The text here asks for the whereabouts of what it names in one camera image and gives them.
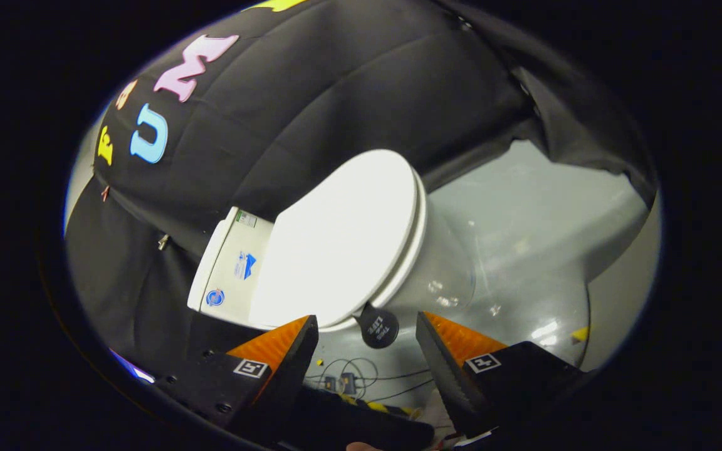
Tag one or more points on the black round lid pull tab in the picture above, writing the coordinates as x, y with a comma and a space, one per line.
378, 327

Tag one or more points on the lit display screen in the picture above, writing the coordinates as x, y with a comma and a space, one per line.
132, 371

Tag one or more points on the white toilet lid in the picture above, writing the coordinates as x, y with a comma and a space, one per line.
342, 238

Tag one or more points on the small yellow floor tape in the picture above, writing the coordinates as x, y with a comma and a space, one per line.
580, 334

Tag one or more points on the black backdrop cloth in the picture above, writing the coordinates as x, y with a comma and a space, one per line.
311, 100

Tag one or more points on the yellow black striped tape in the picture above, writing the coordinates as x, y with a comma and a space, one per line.
378, 407

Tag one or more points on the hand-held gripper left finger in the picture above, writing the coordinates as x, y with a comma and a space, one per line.
289, 376

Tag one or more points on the dark cloth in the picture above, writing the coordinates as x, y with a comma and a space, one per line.
361, 423

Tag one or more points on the white toilet with tank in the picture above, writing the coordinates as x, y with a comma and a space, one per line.
442, 269

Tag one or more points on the small red clip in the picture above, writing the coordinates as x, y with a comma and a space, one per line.
105, 193

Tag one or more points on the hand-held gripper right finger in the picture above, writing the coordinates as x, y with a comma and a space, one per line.
445, 376

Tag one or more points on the small silver metal clip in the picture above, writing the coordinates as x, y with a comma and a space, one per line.
163, 241

